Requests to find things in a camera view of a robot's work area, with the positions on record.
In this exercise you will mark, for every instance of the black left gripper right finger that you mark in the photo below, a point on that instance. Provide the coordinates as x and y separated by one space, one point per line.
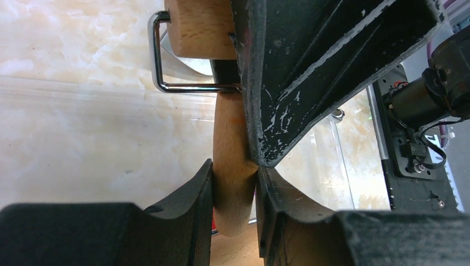
293 229

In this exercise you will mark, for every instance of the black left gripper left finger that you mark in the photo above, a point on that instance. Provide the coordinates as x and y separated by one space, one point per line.
174 231

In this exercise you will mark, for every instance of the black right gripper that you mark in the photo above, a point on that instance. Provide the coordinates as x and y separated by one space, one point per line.
300 60

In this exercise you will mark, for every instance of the red dough piece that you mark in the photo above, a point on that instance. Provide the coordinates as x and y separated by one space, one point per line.
213 225

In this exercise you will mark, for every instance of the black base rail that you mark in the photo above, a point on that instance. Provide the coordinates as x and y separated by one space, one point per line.
411 187

